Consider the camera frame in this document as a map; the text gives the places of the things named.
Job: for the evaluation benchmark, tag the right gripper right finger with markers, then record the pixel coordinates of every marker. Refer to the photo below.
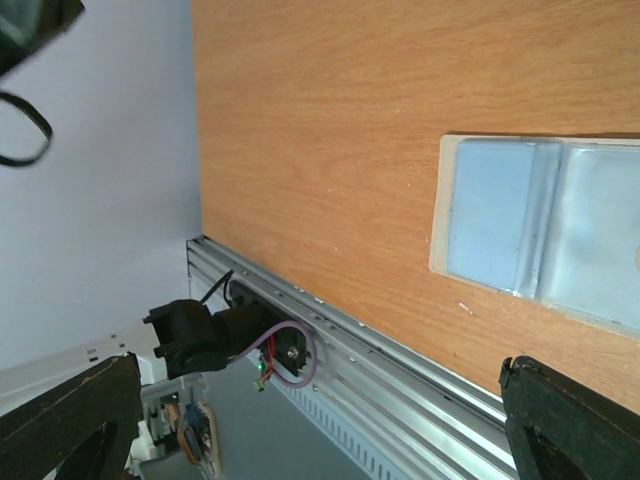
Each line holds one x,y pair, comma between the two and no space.
558,428

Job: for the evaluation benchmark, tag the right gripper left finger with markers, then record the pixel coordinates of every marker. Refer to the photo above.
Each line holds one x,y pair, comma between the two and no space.
82,428

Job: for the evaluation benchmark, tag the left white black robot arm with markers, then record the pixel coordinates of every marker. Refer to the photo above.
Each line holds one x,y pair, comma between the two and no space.
94,236

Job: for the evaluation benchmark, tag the left controller board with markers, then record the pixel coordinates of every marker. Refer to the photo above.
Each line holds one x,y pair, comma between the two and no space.
266,367

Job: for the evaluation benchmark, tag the aluminium front rail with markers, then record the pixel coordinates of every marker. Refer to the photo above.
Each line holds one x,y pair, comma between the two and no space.
421,420

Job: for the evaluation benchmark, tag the grey slotted cable duct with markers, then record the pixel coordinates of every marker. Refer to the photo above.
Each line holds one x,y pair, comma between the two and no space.
332,424

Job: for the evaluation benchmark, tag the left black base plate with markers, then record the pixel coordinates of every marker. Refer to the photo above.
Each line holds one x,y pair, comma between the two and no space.
255,323

